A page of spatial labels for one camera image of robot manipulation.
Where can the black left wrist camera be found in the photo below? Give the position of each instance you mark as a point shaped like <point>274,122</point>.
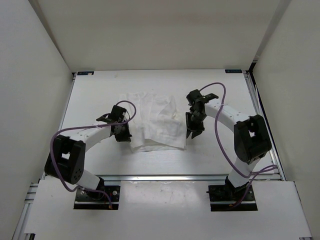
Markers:
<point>117,115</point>

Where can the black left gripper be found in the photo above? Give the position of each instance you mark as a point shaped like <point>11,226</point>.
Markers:
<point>126,136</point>

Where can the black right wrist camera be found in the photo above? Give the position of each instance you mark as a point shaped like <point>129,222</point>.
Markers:
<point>195,97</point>

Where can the blue label sticker right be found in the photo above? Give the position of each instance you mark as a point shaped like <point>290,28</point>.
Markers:
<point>233,71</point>

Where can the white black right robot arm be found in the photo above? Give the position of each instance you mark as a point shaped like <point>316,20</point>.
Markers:
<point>250,136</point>

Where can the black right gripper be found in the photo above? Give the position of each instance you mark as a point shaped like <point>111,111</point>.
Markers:
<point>198,129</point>

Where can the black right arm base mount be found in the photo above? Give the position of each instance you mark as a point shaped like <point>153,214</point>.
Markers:
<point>223,199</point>

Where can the blue label sticker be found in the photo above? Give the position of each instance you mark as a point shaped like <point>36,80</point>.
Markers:
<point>233,71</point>
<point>85,73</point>

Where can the white fabric skirt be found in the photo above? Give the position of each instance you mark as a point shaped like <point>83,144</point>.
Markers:
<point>158,125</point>

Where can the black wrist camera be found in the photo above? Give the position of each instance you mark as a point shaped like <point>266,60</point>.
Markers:
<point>195,97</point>
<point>117,115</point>

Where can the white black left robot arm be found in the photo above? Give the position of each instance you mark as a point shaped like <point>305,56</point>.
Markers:
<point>67,153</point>

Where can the aluminium table edge rail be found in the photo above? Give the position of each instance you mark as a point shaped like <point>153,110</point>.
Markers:
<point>164,178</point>

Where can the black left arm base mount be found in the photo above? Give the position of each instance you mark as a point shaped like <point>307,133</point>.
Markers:
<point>86,200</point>

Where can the blue label sticker left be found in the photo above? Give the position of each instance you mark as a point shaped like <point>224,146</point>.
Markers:
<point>85,73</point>

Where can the white front cover board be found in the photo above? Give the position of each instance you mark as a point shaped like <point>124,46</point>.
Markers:
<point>177,210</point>

